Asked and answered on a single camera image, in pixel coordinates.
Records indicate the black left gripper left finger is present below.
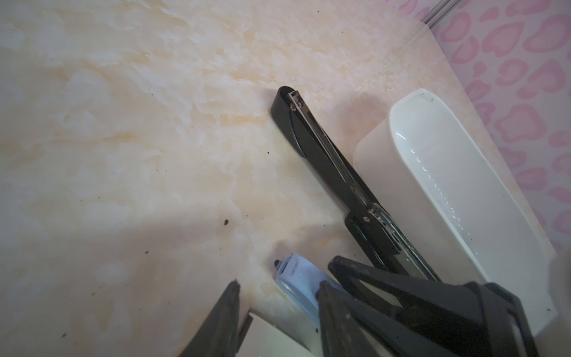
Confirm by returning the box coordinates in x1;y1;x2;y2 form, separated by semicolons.
179;280;240;357

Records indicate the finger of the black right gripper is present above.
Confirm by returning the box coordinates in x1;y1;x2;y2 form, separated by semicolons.
328;256;539;356

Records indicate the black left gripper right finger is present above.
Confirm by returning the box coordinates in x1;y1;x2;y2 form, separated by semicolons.
317;281;446;356

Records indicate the white plastic tray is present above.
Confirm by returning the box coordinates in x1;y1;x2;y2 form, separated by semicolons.
353;89;557;334

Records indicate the aluminium frame corner post right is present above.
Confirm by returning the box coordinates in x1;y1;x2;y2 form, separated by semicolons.
422;0;463;30

